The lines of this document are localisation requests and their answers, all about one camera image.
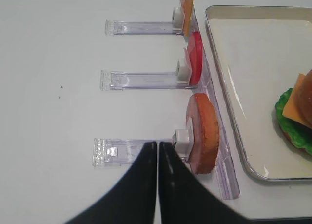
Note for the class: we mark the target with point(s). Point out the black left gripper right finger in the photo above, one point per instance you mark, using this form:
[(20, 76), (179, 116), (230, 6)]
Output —
[(183, 199)]

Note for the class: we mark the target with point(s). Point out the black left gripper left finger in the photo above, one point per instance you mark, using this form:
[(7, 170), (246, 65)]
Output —
[(132, 200)]

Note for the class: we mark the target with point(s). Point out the clear holder under tomato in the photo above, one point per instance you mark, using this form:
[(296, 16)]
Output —
[(186, 76)]

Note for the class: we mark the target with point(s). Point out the green lettuce leaf on burger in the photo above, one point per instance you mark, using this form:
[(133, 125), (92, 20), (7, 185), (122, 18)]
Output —
[(285, 123)]

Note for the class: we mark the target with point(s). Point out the orange cheese slice on burger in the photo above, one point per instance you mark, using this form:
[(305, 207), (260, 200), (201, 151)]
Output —
[(290, 110)]

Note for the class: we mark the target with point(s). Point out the upright red tomato slice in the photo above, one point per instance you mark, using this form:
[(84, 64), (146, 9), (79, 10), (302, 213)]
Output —
[(195, 56)]

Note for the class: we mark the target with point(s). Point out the clear holder under cheese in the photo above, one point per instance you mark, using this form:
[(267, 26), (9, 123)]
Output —
[(114, 27)]

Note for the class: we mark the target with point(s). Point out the upright orange cheese slice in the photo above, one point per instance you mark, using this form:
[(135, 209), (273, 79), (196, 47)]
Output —
[(187, 8)]

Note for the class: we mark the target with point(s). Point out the clear holder under left bun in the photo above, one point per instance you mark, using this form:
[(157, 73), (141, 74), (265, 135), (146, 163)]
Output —
[(111, 152)]

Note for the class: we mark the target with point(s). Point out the upright bun slice left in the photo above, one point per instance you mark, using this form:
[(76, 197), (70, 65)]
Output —
[(201, 113)]

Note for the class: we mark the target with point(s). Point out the bottom bun on tray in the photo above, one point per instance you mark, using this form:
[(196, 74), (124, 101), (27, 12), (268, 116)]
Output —
[(300, 140)]

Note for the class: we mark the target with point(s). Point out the white rectangular metal tray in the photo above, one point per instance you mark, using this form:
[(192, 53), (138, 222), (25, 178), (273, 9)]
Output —
[(259, 51)]

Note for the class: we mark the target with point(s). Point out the left long clear acrylic rail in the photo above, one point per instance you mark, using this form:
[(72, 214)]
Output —
[(224, 168)]

